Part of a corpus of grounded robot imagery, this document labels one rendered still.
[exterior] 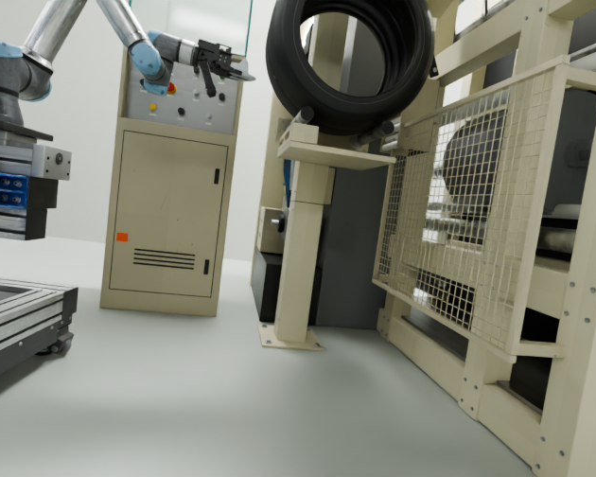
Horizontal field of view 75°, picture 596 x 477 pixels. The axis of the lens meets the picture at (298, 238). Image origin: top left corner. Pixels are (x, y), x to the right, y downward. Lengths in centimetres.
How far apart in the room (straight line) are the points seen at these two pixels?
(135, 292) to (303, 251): 85
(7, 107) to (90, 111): 304
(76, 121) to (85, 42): 75
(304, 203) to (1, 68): 108
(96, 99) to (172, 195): 258
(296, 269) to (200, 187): 63
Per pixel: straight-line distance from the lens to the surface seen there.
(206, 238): 196
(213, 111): 204
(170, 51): 146
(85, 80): 451
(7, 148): 135
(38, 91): 157
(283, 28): 140
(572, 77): 113
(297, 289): 172
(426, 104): 182
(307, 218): 168
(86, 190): 437
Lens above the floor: 59
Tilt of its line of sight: 4 degrees down
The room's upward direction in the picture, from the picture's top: 7 degrees clockwise
